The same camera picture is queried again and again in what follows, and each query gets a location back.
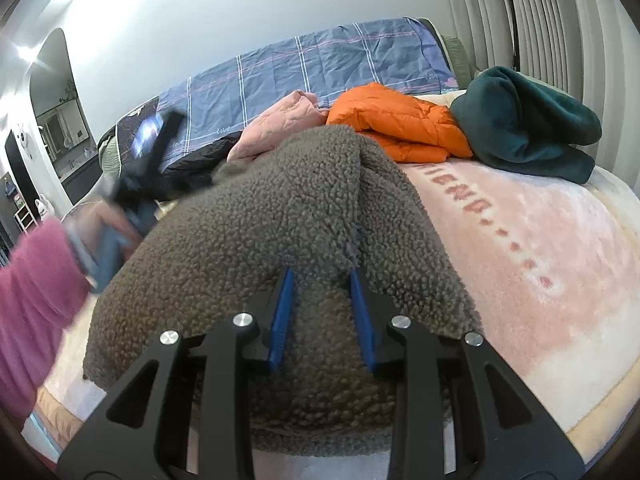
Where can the blue plaid quilt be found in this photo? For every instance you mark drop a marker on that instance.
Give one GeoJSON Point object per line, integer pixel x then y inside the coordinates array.
{"type": "Point", "coordinates": [300, 70]}

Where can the pink plush blanket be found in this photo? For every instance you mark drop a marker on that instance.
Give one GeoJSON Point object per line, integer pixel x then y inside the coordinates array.
{"type": "Point", "coordinates": [525, 260]}

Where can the grey-brown fleece jacket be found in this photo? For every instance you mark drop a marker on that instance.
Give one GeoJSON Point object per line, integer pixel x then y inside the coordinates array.
{"type": "Point", "coordinates": [275, 220]}

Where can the orange puffer jacket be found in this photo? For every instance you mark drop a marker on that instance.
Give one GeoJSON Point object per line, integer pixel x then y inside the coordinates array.
{"type": "Point", "coordinates": [390, 115]}

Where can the green pillow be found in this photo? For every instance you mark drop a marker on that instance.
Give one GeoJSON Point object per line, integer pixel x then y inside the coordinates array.
{"type": "Point", "coordinates": [107, 150]}
{"type": "Point", "coordinates": [457, 60]}

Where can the white round wall device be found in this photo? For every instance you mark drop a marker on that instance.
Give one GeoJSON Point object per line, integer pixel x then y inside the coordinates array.
{"type": "Point", "coordinates": [22, 139]}

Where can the black garment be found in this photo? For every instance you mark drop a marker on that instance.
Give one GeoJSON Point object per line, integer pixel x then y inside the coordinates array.
{"type": "Point", "coordinates": [200, 160]}

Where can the dark green fleece garment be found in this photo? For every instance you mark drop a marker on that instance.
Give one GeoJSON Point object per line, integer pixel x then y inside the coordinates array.
{"type": "Point", "coordinates": [525, 120]}

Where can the person's left hand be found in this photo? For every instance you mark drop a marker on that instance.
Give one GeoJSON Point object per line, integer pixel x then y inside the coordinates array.
{"type": "Point", "coordinates": [107, 220]}

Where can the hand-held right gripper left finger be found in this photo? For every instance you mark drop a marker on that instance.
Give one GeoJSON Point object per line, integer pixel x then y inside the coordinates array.
{"type": "Point", "coordinates": [281, 320]}

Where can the grey pleated curtain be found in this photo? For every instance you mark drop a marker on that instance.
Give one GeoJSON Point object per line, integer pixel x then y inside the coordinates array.
{"type": "Point", "coordinates": [550, 20]}

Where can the light blue bed sheet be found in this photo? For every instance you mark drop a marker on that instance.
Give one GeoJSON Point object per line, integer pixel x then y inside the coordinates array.
{"type": "Point", "coordinates": [42, 435]}

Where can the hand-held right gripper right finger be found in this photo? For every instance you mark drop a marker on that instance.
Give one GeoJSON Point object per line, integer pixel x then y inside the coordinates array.
{"type": "Point", "coordinates": [362, 320]}

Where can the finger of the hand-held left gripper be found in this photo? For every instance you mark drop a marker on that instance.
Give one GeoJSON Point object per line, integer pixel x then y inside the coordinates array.
{"type": "Point", "coordinates": [167, 140]}

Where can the pink quilted jacket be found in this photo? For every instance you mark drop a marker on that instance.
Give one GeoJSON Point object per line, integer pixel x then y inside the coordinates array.
{"type": "Point", "coordinates": [280, 120]}

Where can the person's left forearm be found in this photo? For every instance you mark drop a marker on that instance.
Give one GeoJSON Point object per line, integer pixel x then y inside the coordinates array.
{"type": "Point", "coordinates": [35, 300]}

